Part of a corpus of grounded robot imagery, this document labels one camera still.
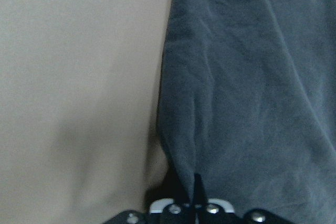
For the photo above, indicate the black printed t-shirt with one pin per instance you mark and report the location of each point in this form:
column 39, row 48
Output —
column 248, row 102

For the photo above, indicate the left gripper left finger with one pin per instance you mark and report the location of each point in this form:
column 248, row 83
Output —
column 174, row 188

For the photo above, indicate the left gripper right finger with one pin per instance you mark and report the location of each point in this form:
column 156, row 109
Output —
column 199, row 194

